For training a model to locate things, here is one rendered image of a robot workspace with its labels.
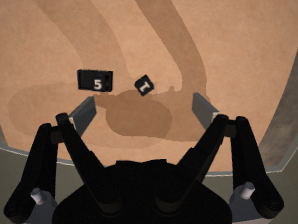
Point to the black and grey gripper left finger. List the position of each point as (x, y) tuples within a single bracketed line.
[(33, 200)]

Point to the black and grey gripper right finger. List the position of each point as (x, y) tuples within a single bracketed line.
[(255, 199)]

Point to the black cube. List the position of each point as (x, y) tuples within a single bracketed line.
[(144, 85), (99, 82)]

